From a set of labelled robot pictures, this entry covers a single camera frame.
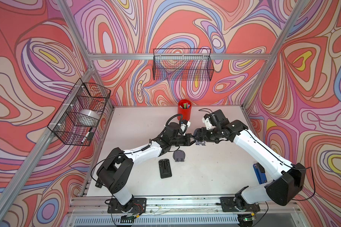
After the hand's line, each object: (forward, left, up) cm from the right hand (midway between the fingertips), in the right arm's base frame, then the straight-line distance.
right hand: (200, 141), depth 77 cm
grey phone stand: (0, -2, -1) cm, 2 cm away
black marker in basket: (+1, +60, +8) cm, 61 cm away
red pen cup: (+34, +4, -12) cm, 36 cm away
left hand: (0, 0, 0) cm, 1 cm away
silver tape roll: (+7, +58, +15) cm, 60 cm away
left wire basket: (+25, +67, +15) cm, 73 cm away
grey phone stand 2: (0, +12, -18) cm, 21 cm away
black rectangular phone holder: (-8, +21, -16) cm, 27 cm away
